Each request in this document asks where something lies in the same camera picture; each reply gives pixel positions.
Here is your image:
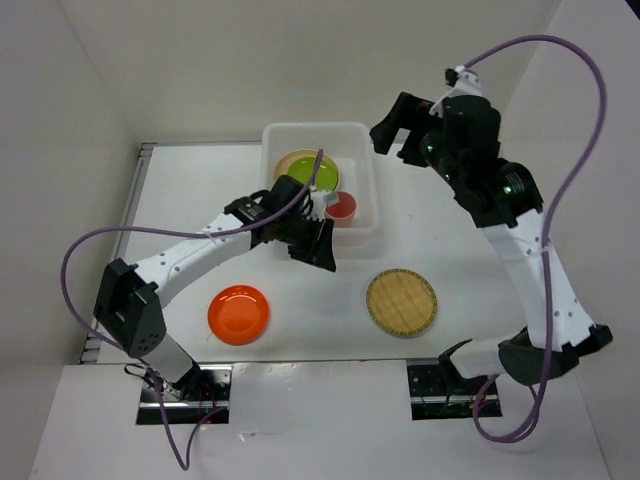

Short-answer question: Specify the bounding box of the white plastic bin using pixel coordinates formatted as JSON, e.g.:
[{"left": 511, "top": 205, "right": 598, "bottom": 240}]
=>
[{"left": 260, "top": 122, "right": 380, "bottom": 259}]

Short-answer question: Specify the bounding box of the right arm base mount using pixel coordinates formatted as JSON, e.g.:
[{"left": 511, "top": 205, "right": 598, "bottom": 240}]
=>
[{"left": 406, "top": 359, "right": 487, "bottom": 421}]

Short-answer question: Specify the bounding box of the orange plastic plate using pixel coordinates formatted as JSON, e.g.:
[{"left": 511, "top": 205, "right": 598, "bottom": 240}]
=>
[{"left": 207, "top": 284, "right": 270, "bottom": 346}]

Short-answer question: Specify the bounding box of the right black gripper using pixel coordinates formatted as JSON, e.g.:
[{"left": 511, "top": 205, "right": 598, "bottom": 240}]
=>
[{"left": 369, "top": 90, "right": 464, "bottom": 186}]

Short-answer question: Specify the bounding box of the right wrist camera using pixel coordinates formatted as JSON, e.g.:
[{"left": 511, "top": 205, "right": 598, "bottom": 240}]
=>
[{"left": 429, "top": 65, "right": 484, "bottom": 118}]

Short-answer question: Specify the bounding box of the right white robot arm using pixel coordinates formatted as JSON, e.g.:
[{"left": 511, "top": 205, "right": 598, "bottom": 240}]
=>
[{"left": 370, "top": 92, "right": 613, "bottom": 393}]

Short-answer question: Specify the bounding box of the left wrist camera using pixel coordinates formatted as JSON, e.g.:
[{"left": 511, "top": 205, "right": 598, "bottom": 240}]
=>
[{"left": 300, "top": 189, "right": 339, "bottom": 220}]

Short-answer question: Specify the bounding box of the round bamboo woven plate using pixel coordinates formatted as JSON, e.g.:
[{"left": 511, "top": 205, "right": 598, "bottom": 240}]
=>
[{"left": 365, "top": 268, "right": 438, "bottom": 338}]

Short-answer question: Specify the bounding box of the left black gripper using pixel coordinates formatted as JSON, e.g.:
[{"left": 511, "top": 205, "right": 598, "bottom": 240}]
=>
[{"left": 275, "top": 212, "right": 336, "bottom": 271}]

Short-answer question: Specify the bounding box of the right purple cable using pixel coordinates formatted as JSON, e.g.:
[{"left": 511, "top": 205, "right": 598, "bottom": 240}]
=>
[{"left": 462, "top": 35, "right": 609, "bottom": 444}]

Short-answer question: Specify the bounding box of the beige bear print plate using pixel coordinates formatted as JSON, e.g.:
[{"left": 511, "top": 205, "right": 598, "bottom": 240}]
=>
[{"left": 274, "top": 149, "right": 341, "bottom": 180}]

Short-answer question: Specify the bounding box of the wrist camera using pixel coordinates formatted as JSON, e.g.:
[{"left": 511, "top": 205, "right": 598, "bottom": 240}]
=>
[
  {"left": 300, "top": 189, "right": 339, "bottom": 220},
  {"left": 429, "top": 65, "right": 484, "bottom": 118}
]

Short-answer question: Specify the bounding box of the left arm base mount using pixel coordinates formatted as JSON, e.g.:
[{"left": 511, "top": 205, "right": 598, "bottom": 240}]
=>
[{"left": 123, "top": 363, "right": 232, "bottom": 426}]

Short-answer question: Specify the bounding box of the lime green plate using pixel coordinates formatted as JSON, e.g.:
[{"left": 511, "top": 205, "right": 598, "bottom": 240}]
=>
[{"left": 286, "top": 156, "right": 340, "bottom": 190}]

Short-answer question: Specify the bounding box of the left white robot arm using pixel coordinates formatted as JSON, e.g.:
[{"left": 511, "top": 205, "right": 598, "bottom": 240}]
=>
[{"left": 94, "top": 175, "right": 337, "bottom": 400}]

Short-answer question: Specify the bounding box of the pink plastic cup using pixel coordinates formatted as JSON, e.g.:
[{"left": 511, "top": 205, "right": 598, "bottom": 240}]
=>
[{"left": 325, "top": 191, "right": 357, "bottom": 228}]

